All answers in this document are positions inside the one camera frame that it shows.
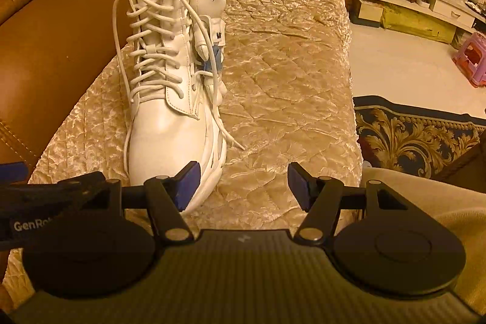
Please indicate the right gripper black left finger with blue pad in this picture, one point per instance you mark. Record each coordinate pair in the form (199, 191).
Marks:
(164, 198)

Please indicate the beige trouser leg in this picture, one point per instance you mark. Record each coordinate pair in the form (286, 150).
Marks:
(460, 210)

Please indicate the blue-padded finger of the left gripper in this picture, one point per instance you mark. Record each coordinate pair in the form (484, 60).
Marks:
(13, 172)

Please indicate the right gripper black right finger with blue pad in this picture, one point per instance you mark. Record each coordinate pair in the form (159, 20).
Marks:
(323, 198)

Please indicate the brown leather sofa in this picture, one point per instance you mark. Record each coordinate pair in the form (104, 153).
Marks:
(51, 51)

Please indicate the beige quilted velvet cover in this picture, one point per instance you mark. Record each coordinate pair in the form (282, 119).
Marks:
(289, 99)

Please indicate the pink plastic stool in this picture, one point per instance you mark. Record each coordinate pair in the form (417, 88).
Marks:
(470, 59)

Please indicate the dark floral patterned rug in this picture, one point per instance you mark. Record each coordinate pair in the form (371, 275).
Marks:
(412, 140)

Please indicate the white shoelace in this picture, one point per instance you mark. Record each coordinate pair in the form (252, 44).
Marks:
(167, 92)

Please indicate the white rabbit plush charm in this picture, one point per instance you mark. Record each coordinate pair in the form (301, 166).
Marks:
(209, 41)

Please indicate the white high-top boot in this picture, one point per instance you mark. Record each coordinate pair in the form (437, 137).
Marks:
(169, 154)

